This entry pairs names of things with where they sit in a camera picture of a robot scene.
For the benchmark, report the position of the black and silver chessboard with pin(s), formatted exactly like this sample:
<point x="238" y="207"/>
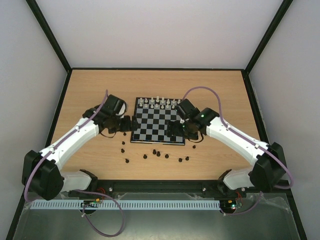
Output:
<point x="152" y="123"/>

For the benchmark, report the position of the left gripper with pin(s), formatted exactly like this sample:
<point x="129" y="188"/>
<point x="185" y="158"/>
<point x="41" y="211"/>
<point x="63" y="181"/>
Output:
<point x="127" y="127"/>

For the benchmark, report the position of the black aluminium frame rail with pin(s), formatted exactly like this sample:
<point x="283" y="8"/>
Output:
<point x="160" y="186"/>

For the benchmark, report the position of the grey slotted cable duct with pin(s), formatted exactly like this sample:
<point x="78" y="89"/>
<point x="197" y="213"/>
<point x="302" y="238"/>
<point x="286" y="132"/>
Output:
<point x="59" y="204"/>

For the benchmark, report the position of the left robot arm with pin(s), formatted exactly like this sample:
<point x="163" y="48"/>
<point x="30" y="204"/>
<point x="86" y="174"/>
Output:
<point x="41" y="173"/>

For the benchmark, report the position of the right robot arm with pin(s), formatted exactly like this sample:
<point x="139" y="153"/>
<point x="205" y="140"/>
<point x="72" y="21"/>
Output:
<point x="266" y="160"/>

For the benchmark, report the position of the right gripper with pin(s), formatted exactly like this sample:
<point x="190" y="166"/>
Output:
<point x="177" y="128"/>

